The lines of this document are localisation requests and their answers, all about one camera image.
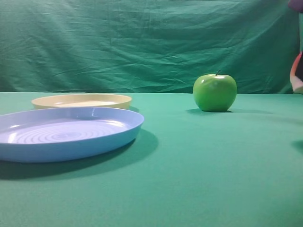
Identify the yellow plastic plate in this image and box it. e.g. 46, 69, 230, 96
31, 93, 132, 109

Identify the green apple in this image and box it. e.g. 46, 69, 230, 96
193, 72, 238, 112

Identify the green backdrop cloth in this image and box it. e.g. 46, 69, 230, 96
0, 0, 303, 94

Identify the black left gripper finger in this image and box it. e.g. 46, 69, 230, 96
294, 53, 303, 81

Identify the green table cloth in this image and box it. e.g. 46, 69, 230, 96
0, 93, 303, 227

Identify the blue plastic plate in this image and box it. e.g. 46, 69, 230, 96
0, 107, 144, 163

